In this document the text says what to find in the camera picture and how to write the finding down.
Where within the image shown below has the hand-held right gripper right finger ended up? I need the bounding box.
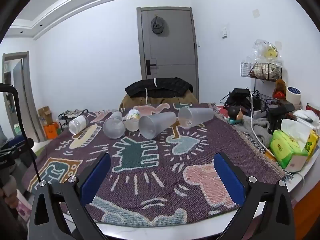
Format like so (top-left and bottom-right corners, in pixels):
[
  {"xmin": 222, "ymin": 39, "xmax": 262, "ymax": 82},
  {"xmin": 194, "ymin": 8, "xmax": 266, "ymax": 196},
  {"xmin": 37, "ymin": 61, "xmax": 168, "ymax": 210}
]
[{"xmin": 214, "ymin": 152, "xmax": 296, "ymax": 240}]

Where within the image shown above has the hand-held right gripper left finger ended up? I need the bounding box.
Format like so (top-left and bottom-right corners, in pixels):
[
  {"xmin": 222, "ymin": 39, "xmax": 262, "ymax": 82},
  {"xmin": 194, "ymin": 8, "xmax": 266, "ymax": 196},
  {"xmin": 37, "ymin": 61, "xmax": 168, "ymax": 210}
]
[{"xmin": 27, "ymin": 152, "xmax": 112, "ymax": 240}]

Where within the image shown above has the small frosted plastic cup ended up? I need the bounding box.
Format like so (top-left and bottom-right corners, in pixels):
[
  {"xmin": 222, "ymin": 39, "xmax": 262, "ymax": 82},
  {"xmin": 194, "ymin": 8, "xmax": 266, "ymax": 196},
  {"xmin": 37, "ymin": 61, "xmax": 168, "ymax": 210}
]
[{"xmin": 103, "ymin": 111, "xmax": 126, "ymax": 139}]

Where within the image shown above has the white cup with dark lid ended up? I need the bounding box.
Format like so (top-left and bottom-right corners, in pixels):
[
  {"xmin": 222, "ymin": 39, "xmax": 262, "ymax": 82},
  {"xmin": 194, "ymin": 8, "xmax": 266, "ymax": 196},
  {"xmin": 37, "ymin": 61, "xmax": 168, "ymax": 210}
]
[{"xmin": 69, "ymin": 115, "xmax": 89, "ymax": 134}]

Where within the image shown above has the clear cup with yellow label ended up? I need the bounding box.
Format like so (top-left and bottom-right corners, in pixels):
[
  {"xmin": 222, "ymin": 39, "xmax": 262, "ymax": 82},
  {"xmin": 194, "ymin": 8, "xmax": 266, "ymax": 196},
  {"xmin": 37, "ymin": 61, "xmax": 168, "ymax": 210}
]
[{"xmin": 124, "ymin": 109, "xmax": 141, "ymax": 132}]

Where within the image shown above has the wide frosted plastic cup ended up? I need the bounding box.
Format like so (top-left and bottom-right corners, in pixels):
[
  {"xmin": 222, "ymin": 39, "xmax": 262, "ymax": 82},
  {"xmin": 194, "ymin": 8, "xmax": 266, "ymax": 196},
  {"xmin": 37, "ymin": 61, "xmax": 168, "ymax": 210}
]
[{"xmin": 178, "ymin": 106, "xmax": 215, "ymax": 129}]

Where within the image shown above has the large frosted plastic cup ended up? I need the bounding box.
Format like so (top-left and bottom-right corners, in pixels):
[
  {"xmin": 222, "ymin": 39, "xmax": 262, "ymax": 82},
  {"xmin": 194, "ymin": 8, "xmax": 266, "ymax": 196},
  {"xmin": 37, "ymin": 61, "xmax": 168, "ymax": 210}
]
[{"xmin": 138, "ymin": 111, "xmax": 177, "ymax": 140}]

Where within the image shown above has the person's left hand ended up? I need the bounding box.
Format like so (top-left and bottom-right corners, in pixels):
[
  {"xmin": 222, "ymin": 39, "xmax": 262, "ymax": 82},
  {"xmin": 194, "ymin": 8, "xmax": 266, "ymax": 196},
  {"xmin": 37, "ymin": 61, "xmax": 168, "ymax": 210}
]
[{"xmin": 0, "ymin": 175, "xmax": 19, "ymax": 208}]

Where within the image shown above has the orange box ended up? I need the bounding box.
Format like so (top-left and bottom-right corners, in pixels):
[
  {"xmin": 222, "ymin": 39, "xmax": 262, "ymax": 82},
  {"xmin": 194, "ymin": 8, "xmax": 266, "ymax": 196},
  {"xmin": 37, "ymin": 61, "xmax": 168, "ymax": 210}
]
[{"xmin": 43, "ymin": 122, "xmax": 61, "ymax": 140}]

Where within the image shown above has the cardboard box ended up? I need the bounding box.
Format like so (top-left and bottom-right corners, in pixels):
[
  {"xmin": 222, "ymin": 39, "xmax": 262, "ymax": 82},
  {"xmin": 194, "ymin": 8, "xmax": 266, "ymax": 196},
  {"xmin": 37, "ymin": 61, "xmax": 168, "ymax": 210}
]
[{"xmin": 37, "ymin": 106, "xmax": 54, "ymax": 126}]

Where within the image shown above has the grey cloth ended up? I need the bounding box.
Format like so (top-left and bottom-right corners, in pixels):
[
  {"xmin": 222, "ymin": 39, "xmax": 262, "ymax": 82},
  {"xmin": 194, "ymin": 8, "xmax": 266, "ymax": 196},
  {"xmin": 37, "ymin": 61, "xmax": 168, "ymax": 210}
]
[{"xmin": 234, "ymin": 116, "xmax": 274, "ymax": 147}]

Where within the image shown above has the pink packet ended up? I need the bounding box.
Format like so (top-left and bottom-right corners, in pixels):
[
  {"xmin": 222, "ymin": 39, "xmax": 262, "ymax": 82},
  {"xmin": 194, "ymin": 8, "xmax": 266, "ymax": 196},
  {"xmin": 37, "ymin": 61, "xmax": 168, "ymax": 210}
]
[{"xmin": 15, "ymin": 195, "xmax": 32, "ymax": 221}]

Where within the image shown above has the printed woven blanket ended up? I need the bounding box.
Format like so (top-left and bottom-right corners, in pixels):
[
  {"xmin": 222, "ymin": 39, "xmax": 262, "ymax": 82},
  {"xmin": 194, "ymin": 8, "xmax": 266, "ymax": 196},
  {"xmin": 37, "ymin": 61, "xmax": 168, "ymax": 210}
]
[{"xmin": 21, "ymin": 102, "xmax": 293, "ymax": 227}]

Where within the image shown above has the green tissue pack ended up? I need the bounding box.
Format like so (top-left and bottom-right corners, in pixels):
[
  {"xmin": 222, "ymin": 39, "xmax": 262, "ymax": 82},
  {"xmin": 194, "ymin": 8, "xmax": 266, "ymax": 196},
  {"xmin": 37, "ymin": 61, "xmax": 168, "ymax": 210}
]
[{"xmin": 269, "ymin": 129, "xmax": 309, "ymax": 169}]

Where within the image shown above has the cartoon doll figure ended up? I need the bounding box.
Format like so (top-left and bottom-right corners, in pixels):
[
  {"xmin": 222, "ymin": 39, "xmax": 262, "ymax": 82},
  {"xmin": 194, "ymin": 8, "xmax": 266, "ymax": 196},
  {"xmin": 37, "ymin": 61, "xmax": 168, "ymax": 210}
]
[{"xmin": 227, "ymin": 106, "xmax": 244, "ymax": 125}]

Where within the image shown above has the shoe rack with shoes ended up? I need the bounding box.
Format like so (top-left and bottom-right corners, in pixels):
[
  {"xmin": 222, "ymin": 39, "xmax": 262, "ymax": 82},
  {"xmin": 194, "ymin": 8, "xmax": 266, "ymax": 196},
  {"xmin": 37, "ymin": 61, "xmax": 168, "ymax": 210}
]
[{"xmin": 58, "ymin": 109, "xmax": 90, "ymax": 123}]

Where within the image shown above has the black desk gadget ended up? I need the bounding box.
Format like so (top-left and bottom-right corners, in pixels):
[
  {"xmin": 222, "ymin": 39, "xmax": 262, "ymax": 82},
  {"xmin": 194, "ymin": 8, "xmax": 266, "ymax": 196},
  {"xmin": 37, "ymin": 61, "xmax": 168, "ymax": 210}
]
[{"xmin": 266, "ymin": 103, "xmax": 296, "ymax": 135}]

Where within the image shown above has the brown chair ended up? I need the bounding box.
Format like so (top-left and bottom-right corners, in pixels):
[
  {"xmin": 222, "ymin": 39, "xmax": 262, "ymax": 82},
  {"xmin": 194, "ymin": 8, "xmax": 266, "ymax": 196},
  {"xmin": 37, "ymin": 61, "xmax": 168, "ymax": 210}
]
[{"xmin": 119, "ymin": 91, "xmax": 199, "ymax": 110}]

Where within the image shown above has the black electronic device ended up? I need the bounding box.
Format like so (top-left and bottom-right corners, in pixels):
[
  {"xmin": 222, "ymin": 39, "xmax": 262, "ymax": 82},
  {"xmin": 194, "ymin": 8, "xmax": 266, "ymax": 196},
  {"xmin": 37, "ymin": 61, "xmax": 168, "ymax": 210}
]
[{"xmin": 223, "ymin": 88, "xmax": 252, "ymax": 109}]

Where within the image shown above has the yellow tissue box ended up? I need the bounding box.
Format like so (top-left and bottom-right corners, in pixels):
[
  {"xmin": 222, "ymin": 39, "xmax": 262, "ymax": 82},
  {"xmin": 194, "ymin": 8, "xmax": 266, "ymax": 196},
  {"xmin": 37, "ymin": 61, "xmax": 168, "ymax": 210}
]
[{"xmin": 280, "ymin": 119, "xmax": 320, "ymax": 159}]

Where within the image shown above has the white plastic bag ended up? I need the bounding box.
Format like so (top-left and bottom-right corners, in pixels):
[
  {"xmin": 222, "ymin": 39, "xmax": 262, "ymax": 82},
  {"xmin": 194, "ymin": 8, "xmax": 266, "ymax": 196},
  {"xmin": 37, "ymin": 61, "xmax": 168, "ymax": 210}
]
[{"xmin": 293, "ymin": 108, "xmax": 320, "ymax": 123}]

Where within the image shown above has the brown plush toy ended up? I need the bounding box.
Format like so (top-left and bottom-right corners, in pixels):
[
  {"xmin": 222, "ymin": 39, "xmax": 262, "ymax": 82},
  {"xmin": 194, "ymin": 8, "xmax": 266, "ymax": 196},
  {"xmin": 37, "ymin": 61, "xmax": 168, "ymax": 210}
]
[{"xmin": 273, "ymin": 78, "xmax": 287, "ymax": 99}]

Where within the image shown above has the white tape roll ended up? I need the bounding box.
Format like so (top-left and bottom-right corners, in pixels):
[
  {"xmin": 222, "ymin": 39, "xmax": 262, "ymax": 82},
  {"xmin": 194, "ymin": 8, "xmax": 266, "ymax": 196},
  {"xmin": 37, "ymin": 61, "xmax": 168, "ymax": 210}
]
[{"xmin": 285, "ymin": 86, "xmax": 304, "ymax": 104}]

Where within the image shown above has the black jacket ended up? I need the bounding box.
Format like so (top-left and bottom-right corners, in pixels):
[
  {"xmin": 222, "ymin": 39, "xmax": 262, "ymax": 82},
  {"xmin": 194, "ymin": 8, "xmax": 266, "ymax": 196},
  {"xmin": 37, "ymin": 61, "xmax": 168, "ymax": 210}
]
[{"xmin": 124, "ymin": 77, "xmax": 194, "ymax": 99}]

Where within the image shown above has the clear plastic bag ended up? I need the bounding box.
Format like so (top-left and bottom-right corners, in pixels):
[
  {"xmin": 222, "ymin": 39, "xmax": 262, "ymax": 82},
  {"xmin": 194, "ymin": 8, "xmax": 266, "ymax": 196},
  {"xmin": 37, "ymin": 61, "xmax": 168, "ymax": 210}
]
[{"xmin": 247, "ymin": 39, "xmax": 283, "ymax": 67}]

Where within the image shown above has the grey door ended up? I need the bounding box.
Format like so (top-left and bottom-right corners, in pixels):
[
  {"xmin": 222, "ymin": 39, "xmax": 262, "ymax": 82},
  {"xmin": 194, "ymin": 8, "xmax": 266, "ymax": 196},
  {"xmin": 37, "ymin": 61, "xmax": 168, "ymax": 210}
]
[{"xmin": 137, "ymin": 7, "xmax": 199, "ymax": 103}]

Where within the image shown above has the grey hat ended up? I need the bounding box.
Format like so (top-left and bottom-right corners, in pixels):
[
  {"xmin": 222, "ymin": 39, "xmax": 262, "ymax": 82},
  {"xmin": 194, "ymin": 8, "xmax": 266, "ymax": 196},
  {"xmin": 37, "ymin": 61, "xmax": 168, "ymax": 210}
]
[{"xmin": 151, "ymin": 16, "xmax": 166, "ymax": 34}]

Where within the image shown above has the grey open doorway frame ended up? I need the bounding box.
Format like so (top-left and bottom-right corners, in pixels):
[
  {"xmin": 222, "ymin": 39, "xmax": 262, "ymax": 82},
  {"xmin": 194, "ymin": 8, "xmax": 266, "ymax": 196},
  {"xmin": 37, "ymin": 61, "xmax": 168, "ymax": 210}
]
[{"xmin": 2, "ymin": 51, "xmax": 41, "ymax": 143}]

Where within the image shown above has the white cable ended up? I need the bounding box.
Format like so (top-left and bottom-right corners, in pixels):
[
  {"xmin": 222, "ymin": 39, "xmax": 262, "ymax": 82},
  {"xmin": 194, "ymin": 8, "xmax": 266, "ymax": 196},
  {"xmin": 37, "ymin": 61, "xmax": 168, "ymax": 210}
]
[{"xmin": 249, "ymin": 89, "xmax": 268, "ymax": 151}]

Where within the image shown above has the black wire desk basket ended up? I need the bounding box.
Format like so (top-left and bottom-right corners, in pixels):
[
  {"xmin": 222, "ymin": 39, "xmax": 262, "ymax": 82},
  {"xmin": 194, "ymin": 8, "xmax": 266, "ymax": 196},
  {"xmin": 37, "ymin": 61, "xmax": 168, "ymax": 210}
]
[{"xmin": 250, "ymin": 91, "xmax": 281, "ymax": 113}]

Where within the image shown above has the black wire wall basket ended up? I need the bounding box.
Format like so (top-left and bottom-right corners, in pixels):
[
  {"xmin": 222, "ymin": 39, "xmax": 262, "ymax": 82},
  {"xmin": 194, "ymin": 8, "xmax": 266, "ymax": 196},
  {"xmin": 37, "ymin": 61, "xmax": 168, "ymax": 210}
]
[{"xmin": 240, "ymin": 62, "xmax": 283, "ymax": 82}]

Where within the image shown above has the black door lock handle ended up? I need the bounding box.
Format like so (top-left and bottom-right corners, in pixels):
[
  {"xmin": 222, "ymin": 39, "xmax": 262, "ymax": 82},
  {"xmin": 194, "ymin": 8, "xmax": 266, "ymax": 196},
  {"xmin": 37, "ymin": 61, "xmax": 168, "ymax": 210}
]
[{"xmin": 146, "ymin": 59, "xmax": 158, "ymax": 75}]

